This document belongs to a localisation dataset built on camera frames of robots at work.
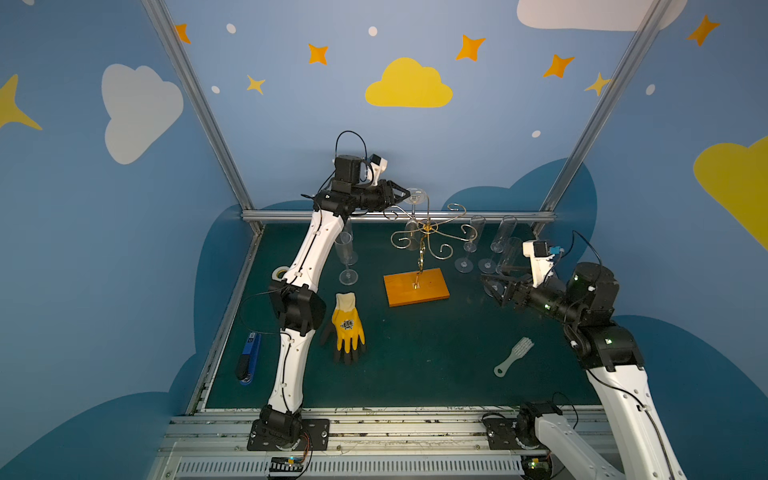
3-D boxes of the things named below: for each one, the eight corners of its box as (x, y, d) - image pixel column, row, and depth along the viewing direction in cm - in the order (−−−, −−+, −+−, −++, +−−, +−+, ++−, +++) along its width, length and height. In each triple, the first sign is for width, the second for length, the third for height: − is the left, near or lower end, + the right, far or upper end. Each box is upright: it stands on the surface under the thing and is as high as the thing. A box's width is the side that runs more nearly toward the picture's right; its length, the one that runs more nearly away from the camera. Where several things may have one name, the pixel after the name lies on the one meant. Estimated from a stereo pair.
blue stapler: (235, 385, 82) (230, 381, 80) (250, 337, 91) (246, 332, 89) (253, 385, 82) (249, 382, 80) (266, 337, 91) (263, 332, 89)
